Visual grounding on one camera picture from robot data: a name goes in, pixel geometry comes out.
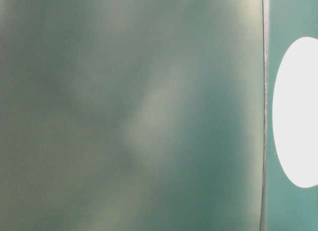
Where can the white round bowl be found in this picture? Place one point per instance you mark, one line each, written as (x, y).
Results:
(295, 112)

